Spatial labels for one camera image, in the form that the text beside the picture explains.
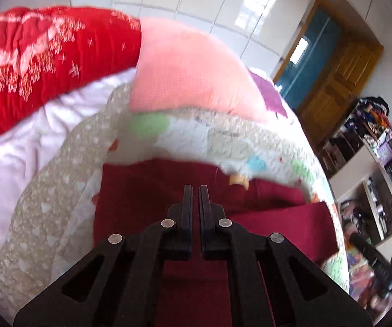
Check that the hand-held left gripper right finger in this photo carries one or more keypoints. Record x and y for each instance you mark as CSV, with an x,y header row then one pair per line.
x,y
204,211

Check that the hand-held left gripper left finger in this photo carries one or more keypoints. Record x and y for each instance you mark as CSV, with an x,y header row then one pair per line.
x,y
187,211

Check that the maroon fleece garment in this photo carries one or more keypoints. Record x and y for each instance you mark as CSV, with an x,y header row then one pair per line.
x,y
141,194

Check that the heart patchwork quilt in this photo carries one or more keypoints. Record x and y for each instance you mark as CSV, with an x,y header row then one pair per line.
x,y
189,133

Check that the purple cloth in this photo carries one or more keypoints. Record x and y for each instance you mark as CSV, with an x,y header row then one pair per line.
x,y
271,98

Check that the pink pillow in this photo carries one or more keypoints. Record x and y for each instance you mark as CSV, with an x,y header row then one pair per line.
x,y
189,75

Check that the white shelf unit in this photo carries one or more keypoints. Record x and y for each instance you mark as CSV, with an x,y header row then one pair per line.
x,y
369,163

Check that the white bed sheet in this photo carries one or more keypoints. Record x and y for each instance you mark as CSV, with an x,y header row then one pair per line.
x,y
18,150

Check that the wooden door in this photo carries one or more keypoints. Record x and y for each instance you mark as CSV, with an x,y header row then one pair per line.
x,y
339,88

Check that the red floral comforter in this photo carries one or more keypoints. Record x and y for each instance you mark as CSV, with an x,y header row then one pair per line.
x,y
46,68

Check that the white glossy wardrobe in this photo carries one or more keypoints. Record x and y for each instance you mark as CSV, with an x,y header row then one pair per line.
x,y
199,6

